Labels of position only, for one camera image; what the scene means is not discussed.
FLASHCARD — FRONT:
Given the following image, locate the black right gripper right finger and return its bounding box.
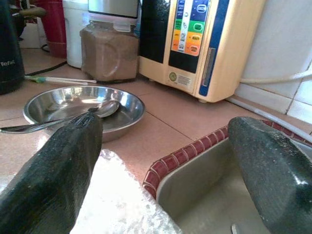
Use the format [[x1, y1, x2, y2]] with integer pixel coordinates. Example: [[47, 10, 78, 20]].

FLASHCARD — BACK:
[[227, 116, 312, 234]]

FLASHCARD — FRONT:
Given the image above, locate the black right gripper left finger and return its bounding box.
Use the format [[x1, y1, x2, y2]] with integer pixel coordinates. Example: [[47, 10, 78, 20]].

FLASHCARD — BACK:
[[0, 111, 103, 234]]

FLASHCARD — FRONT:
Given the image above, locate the stainless steel bowl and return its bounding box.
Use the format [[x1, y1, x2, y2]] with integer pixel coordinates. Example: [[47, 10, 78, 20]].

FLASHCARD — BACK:
[[22, 85, 146, 143]]

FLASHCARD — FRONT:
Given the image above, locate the stainless steel sink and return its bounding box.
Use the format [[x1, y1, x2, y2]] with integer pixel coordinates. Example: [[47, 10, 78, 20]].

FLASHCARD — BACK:
[[155, 136, 312, 234]]

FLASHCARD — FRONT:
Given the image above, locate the white counter pipe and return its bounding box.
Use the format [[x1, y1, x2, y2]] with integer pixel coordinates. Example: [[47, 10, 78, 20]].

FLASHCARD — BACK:
[[225, 94, 312, 147]]

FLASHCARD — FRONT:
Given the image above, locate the stainless steel spoon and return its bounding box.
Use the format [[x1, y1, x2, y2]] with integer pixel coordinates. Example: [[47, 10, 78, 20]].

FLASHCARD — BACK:
[[0, 100, 121, 135]]

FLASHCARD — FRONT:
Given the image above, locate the white plastic stick green end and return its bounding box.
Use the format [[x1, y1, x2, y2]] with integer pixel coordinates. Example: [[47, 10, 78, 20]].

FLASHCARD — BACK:
[[24, 78, 89, 86], [24, 75, 98, 84]]

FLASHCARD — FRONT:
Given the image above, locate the cream water ionizer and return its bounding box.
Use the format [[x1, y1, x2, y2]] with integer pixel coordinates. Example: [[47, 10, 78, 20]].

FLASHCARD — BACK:
[[138, 0, 267, 104]]

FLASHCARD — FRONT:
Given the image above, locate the clear jar brown powder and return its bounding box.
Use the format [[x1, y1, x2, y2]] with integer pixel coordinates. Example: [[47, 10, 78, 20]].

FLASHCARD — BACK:
[[79, 19, 140, 82]]

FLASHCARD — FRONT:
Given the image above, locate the black electric kettle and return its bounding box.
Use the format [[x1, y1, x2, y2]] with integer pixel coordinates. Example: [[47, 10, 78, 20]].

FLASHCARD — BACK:
[[0, 0, 26, 96]]

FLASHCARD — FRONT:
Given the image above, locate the white jar green lid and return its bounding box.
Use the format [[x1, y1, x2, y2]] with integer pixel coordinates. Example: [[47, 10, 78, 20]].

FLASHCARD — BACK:
[[62, 0, 90, 69]]

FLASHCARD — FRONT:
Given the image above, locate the red plastic container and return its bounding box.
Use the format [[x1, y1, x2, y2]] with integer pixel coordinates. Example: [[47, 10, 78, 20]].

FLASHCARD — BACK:
[[36, 0, 68, 59]]

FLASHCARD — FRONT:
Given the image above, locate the steel and plastic canister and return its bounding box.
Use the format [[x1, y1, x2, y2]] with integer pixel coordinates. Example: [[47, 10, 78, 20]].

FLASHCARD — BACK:
[[81, 0, 142, 33]]

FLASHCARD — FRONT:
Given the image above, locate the white water hose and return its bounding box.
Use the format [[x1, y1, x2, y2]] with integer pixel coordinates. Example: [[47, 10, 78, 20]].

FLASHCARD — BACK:
[[239, 70, 312, 85]]

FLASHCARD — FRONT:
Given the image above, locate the black kettle power cord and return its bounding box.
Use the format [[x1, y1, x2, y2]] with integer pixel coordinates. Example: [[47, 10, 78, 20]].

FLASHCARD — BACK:
[[24, 60, 68, 77]]

